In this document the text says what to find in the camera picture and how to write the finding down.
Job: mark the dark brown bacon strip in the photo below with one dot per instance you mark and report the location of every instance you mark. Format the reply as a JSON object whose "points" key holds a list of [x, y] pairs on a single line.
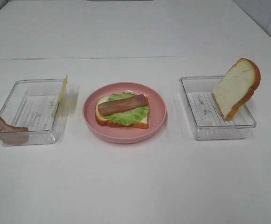
{"points": [[122, 105]]}

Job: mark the white bread slice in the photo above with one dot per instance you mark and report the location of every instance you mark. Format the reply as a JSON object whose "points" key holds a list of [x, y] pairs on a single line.
{"points": [[111, 124]]}

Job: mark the pale pink bacon strip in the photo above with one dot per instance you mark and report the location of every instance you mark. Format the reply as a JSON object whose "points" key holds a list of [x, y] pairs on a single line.
{"points": [[12, 135]]}

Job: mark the pink round plate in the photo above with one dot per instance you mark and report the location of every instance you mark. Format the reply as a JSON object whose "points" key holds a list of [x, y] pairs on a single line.
{"points": [[125, 135]]}

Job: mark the clear right plastic tray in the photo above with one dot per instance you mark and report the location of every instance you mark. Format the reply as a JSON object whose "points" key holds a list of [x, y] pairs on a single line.
{"points": [[205, 119]]}

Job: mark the clear plastic tray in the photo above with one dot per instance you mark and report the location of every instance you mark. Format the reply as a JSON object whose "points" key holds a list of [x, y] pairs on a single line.
{"points": [[30, 104], [205, 119]]}

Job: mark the yellow cheese slice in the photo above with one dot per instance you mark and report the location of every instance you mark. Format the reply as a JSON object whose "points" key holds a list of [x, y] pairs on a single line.
{"points": [[61, 95]]}

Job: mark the upright bread slice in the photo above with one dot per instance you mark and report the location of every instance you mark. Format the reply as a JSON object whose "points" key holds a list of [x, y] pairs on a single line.
{"points": [[236, 87]]}

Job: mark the clear left plastic tray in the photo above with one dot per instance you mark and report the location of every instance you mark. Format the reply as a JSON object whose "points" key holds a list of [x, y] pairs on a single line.
{"points": [[30, 104]]}

